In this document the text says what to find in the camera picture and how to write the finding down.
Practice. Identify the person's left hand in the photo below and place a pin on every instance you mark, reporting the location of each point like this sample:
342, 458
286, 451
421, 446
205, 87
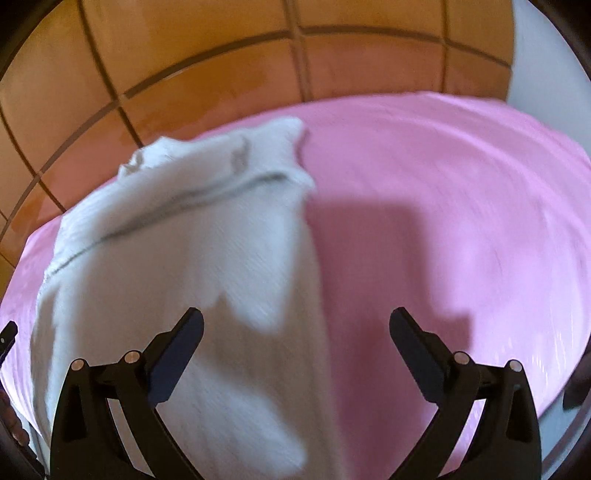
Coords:
17, 429

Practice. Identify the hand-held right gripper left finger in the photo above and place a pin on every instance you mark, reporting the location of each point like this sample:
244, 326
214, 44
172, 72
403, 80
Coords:
178, 350

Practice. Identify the pink blanket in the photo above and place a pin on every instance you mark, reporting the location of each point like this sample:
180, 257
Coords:
438, 207

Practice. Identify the white knit sweater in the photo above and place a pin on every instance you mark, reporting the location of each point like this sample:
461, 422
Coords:
184, 240

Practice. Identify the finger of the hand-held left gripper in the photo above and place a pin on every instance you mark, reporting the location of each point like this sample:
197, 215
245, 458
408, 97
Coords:
7, 339

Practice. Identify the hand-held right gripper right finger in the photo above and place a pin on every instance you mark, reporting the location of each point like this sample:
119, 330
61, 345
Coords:
415, 350

